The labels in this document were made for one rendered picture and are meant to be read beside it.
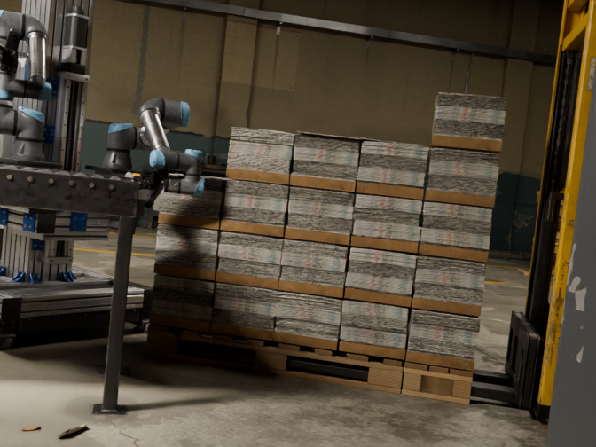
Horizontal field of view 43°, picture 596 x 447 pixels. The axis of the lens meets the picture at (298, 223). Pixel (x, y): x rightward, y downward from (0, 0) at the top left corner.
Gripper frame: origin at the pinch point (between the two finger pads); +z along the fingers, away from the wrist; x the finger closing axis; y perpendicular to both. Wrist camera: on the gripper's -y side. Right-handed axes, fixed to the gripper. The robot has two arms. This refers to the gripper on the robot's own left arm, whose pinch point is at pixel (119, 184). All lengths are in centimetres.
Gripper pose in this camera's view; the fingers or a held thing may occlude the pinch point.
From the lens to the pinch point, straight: 323.5
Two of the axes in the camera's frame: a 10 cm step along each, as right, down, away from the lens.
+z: -9.7, -0.9, -2.2
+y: 1.1, -9.9, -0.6
